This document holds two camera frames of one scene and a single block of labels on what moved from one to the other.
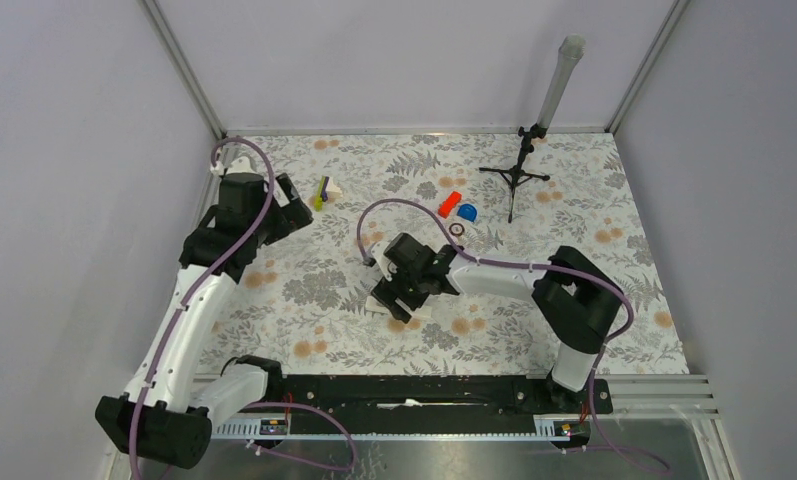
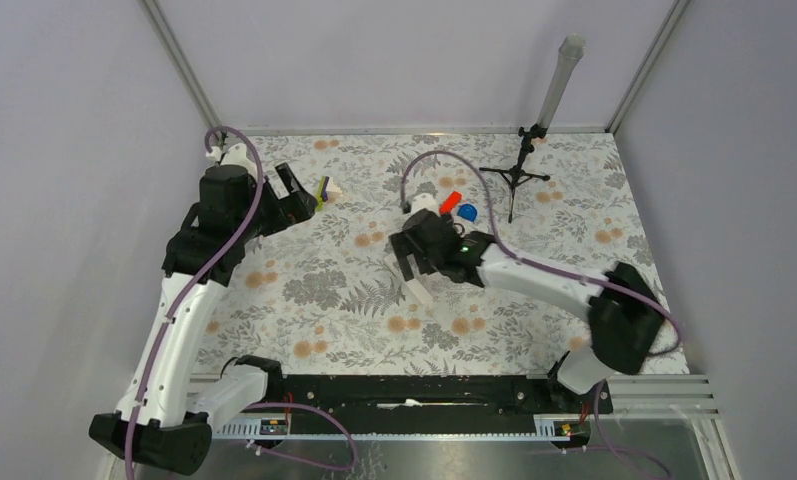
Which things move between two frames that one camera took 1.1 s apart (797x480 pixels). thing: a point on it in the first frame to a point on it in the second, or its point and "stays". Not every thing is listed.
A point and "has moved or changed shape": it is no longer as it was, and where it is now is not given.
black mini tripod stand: x=516 y=175 stays
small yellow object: x=318 y=203 stays
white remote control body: x=420 y=313 has moved or changed shape
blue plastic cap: x=467 y=211 stays
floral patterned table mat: x=495 y=204 stays
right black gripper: x=388 y=290 to x=404 y=247
